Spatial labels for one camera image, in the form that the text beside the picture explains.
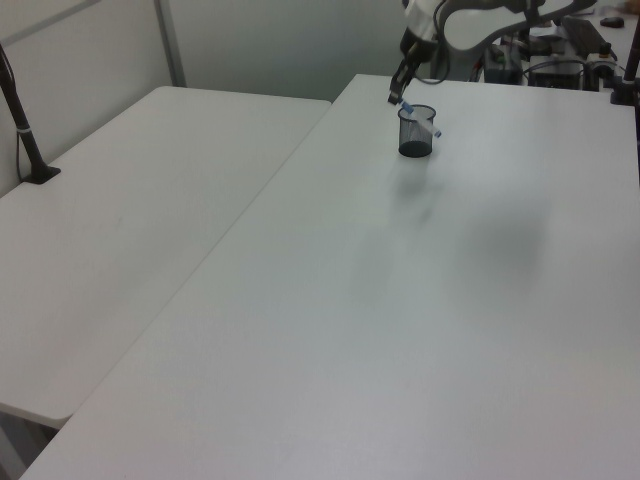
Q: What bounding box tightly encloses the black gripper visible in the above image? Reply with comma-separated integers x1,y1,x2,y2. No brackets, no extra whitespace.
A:
386,27,438,106

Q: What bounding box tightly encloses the black clamped pole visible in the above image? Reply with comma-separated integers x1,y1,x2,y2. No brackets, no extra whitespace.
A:
607,24,640,107

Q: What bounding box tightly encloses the grey control box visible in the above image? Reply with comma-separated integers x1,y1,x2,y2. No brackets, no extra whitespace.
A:
522,53,601,92

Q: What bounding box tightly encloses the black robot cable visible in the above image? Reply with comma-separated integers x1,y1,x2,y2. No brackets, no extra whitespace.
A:
415,0,454,85

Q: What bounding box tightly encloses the black mesh pen cup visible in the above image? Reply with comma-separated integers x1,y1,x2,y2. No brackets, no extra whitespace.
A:
397,103,438,159

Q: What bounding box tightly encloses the black keyboard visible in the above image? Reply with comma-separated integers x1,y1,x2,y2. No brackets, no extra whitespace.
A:
562,15,608,53

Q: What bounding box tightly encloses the black electronics box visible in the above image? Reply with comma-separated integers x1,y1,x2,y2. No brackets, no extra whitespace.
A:
482,42,524,84

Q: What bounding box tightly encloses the black pole with white band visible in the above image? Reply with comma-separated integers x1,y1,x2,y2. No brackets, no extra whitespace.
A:
0,41,63,187

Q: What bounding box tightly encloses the white marker with blue cap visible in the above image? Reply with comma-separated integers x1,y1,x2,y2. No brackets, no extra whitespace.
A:
398,99,445,139

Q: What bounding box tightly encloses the grey partition frame post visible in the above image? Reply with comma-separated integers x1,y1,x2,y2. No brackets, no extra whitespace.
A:
152,0,188,89

